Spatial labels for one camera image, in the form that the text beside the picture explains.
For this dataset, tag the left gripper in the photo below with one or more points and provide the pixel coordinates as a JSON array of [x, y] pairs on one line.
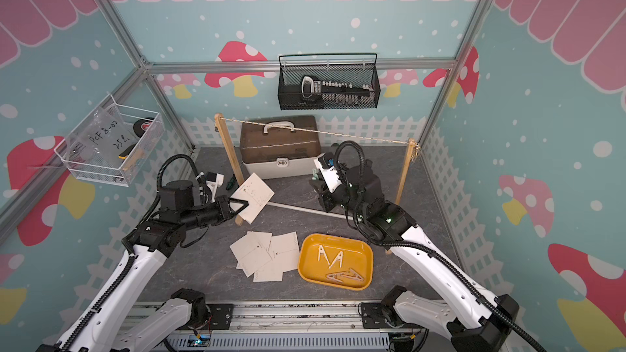
[[224, 207]]

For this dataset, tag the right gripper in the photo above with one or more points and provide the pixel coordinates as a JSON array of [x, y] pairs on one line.
[[325, 197]]

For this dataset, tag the white clothespin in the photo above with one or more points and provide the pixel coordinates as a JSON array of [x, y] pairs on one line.
[[337, 261], [322, 256]]

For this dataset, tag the pink clothespin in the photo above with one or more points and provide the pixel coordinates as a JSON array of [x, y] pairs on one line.
[[339, 278], [352, 276]]

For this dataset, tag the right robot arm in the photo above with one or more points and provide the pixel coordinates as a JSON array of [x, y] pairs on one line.
[[420, 254]]

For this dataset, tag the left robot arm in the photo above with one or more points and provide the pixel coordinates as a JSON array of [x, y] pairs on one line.
[[184, 202]]

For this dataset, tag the brown lid toolbox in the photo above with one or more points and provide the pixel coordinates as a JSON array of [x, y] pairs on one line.
[[280, 147]]

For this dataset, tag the yellow plastic tray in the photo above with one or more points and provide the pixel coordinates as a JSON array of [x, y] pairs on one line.
[[357, 255]]

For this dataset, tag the black tape roll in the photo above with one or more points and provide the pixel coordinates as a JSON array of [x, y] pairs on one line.
[[141, 126]]

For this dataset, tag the plastic labelled bag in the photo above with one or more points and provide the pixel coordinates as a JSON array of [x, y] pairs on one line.
[[104, 138]]

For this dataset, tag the green handle screwdriver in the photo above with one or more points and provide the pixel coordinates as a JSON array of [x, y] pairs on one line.
[[231, 183]]

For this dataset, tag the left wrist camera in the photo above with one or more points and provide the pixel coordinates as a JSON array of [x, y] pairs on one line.
[[213, 181]]

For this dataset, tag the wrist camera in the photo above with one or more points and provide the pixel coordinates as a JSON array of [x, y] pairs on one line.
[[327, 171], [213, 181]]

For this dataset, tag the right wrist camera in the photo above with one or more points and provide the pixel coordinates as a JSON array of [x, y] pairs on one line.
[[327, 171]]

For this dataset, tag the black wire mesh basket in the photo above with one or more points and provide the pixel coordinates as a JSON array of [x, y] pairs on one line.
[[356, 68]]

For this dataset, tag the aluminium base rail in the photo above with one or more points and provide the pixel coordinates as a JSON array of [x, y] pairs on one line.
[[293, 316]]

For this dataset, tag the yellow handled tool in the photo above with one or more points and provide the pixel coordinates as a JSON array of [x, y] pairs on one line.
[[131, 157]]

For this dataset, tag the white wire mesh basket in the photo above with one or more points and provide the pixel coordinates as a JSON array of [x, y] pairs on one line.
[[69, 150]]

